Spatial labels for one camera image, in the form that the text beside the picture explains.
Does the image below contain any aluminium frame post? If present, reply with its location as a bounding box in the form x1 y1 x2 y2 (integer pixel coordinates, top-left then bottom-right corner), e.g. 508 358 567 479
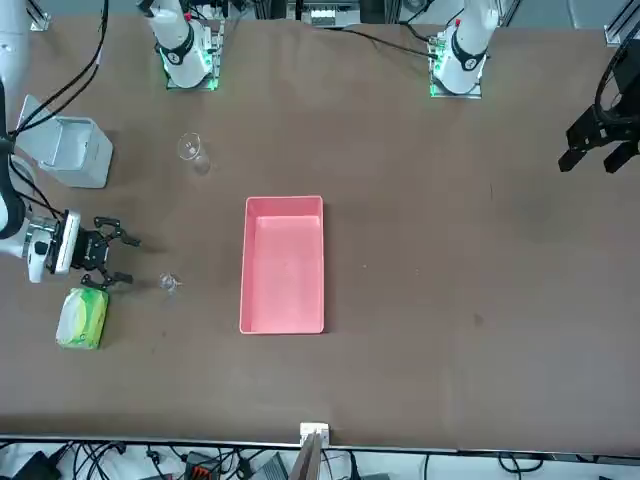
292 422 331 480

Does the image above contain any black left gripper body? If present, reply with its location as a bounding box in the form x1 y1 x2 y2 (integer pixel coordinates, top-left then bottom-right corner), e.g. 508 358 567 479
587 42 640 144

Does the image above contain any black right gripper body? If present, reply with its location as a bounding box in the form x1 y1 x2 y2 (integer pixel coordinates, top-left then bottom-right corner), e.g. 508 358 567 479
74 227 112 272

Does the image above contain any large glass beaker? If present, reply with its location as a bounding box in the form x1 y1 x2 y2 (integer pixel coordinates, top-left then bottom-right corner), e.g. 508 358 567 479
176 132 211 176

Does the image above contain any white bin with flip lid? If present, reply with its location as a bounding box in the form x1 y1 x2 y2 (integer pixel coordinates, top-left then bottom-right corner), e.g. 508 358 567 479
16 94 115 190

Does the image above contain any black base cable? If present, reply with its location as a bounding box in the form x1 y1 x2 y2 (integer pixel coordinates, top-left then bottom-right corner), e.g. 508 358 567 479
339 24 436 57

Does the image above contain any pink plastic container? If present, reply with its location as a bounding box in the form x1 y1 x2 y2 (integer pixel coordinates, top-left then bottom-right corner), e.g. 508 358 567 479
238 194 329 335

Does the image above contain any aluminium corner profile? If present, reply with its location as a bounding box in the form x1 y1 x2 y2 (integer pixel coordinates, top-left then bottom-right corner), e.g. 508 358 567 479
27 0 51 31
603 0 640 47

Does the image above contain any green tissue pack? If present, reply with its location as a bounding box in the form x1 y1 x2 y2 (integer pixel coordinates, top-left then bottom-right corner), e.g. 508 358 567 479
55 287 110 350

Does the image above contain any grey box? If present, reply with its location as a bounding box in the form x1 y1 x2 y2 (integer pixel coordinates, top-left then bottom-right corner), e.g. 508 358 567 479
254 452 290 480

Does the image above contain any black and orange power strip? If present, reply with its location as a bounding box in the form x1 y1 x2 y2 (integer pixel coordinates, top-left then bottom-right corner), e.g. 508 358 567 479
182 452 221 480

